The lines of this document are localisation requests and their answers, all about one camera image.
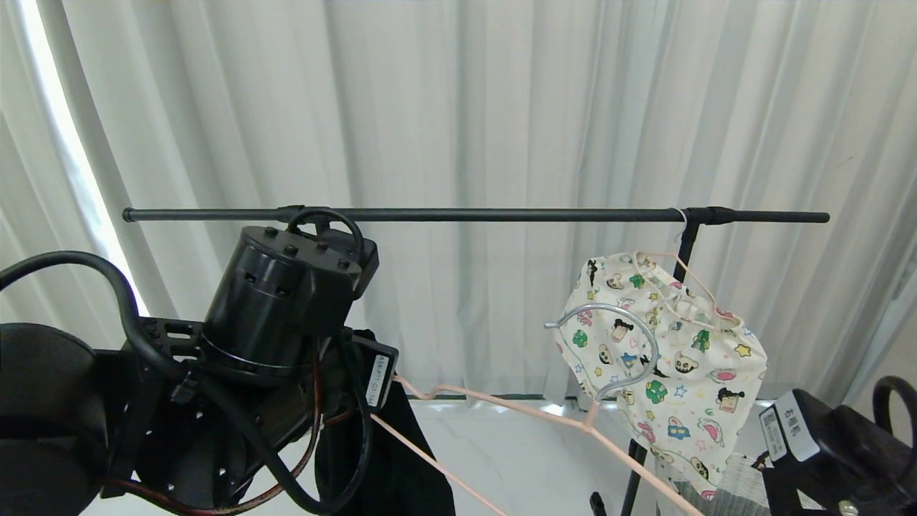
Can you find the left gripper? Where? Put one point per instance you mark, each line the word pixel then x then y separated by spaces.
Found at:
pixel 369 373

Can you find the black garment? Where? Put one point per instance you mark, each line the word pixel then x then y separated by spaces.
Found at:
pixel 401 466

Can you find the pink clothes hanger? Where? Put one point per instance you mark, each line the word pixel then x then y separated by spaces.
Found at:
pixel 698 280
pixel 592 414

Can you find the cream printed garment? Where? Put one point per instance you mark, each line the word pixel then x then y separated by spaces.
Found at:
pixel 688 387

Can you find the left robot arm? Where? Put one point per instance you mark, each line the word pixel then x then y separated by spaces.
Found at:
pixel 265 301

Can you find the black clothes rack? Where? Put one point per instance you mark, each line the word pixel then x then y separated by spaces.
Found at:
pixel 501 214

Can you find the white laundry basket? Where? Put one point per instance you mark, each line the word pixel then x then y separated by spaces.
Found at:
pixel 723 480

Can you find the white curtain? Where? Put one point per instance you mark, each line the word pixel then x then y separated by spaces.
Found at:
pixel 501 107

